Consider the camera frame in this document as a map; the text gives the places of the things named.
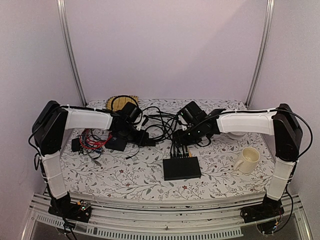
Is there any black cable tangle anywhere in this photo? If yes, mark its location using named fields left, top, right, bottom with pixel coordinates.
left=109, top=94, right=213, bottom=161

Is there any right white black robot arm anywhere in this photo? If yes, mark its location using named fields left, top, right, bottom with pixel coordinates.
left=172, top=101, right=309, bottom=223

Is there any cream ceramic mug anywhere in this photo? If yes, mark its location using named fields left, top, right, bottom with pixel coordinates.
left=233, top=147, right=260, bottom=174

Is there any aluminium front rail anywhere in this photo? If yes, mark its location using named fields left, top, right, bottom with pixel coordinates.
left=21, top=192, right=313, bottom=240

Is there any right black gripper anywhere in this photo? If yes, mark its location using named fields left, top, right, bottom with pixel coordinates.
left=173, top=123, right=203, bottom=148

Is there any red and blue wire bundle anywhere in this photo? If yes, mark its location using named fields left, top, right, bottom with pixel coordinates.
left=78, top=128, right=112, bottom=157

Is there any left aluminium frame post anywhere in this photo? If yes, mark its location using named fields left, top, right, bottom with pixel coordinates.
left=56, top=0, right=87, bottom=106

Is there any aluminium frame post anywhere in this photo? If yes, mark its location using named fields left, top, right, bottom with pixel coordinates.
left=245, top=0, right=275, bottom=109
left=56, top=0, right=87, bottom=106

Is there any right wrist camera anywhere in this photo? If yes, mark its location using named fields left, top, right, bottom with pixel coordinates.
left=177, top=101, right=207, bottom=125

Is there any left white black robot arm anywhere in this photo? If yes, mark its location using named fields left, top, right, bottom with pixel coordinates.
left=29, top=100, right=156, bottom=223

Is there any woven bamboo tray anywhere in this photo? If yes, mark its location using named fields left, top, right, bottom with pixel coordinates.
left=105, top=95, right=139, bottom=111

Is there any white ceramic bowl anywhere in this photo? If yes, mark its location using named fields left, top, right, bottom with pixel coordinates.
left=227, top=132, right=246, bottom=140

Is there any black power adapter box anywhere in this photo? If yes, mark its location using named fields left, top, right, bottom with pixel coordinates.
left=104, top=137, right=127, bottom=152

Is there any right aluminium frame post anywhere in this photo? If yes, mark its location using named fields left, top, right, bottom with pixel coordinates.
left=245, top=0, right=275, bottom=109

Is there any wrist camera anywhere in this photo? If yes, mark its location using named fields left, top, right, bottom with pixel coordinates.
left=177, top=101, right=207, bottom=125
left=121, top=102, right=142, bottom=123

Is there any white floral table mat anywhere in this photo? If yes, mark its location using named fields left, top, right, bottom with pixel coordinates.
left=52, top=98, right=286, bottom=201

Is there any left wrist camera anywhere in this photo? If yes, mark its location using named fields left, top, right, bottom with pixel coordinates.
left=121, top=102, right=142, bottom=123

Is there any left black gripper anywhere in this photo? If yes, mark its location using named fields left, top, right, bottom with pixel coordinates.
left=118, top=123, right=150, bottom=147

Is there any black network switch box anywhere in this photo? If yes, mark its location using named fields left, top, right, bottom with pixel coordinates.
left=162, top=157, right=202, bottom=181

